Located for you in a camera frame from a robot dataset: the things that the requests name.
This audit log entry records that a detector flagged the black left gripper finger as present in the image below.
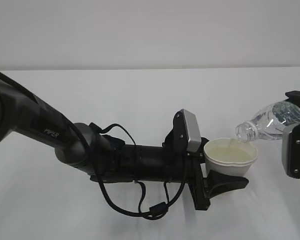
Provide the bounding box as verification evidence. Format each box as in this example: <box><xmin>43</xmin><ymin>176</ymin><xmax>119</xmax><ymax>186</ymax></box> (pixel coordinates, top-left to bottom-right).
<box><xmin>205</xmin><ymin>170</ymin><xmax>249</xmax><ymax>199</ymax></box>

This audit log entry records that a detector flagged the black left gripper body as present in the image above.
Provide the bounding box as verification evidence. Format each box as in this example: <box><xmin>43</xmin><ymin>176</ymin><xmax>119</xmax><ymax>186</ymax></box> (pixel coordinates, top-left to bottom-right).
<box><xmin>162</xmin><ymin>136</ymin><xmax>210</xmax><ymax>210</ymax></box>

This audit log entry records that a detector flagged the white paper cup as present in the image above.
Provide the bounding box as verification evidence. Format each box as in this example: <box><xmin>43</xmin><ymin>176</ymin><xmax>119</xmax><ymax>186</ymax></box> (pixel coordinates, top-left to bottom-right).
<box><xmin>203</xmin><ymin>138</ymin><xmax>258</xmax><ymax>177</ymax></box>

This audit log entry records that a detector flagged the clear plastic water bottle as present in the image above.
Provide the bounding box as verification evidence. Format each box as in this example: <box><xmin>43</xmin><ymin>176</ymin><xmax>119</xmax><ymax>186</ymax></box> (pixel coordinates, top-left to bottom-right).
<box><xmin>235</xmin><ymin>101</ymin><xmax>300</xmax><ymax>143</ymax></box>

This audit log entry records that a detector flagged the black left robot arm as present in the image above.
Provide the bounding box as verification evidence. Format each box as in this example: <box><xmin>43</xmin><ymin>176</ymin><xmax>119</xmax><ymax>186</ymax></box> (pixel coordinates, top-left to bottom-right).
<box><xmin>0</xmin><ymin>72</ymin><xmax>249</xmax><ymax>220</ymax></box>

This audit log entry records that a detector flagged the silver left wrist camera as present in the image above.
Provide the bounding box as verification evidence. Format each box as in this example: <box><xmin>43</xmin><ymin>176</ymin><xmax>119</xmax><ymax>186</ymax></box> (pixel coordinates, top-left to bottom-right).
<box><xmin>172</xmin><ymin>108</ymin><xmax>202</xmax><ymax>154</ymax></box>

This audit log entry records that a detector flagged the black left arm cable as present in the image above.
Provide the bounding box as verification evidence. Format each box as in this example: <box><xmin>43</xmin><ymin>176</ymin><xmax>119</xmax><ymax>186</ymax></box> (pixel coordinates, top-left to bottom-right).
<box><xmin>0</xmin><ymin>66</ymin><xmax>188</xmax><ymax>221</ymax></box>

